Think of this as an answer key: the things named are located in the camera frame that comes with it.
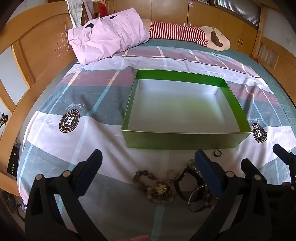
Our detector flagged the silver bangle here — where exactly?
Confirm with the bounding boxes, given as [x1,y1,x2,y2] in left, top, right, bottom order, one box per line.
[187,184,214,213]

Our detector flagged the black watch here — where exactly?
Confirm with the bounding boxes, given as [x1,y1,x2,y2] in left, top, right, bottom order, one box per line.
[173,167,205,202]

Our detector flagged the small pearl ring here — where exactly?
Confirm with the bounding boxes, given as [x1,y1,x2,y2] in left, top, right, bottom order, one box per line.
[165,169,178,180]

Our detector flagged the gold clover brooch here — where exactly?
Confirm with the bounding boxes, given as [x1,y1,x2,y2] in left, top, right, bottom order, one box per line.
[155,183,169,196]

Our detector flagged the green crystal brooch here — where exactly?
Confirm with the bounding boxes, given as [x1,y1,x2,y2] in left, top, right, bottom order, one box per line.
[187,159,199,173]

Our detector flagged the wooden footboard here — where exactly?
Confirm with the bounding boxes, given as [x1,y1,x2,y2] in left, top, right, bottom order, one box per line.
[251,32,296,103]

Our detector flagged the plaid bed quilt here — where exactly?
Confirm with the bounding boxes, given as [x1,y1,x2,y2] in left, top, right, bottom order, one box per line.
[17,45,295,240]

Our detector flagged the green cardboard box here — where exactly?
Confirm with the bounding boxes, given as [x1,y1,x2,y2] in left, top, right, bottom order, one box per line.
[121,69,251,150]

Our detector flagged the striped plush doll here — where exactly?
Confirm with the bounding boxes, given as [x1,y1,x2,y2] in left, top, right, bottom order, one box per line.
[142,19,231,51]

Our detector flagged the wooden headboard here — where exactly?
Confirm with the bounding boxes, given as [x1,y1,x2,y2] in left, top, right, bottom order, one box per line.
[1,1,75,196]

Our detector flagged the pink pillow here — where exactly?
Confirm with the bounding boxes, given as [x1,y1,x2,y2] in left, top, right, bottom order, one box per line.
[68,8,152,65]

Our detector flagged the clothes on chair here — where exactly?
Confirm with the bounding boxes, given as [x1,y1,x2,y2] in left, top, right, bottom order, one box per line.
[66,0,108,28]

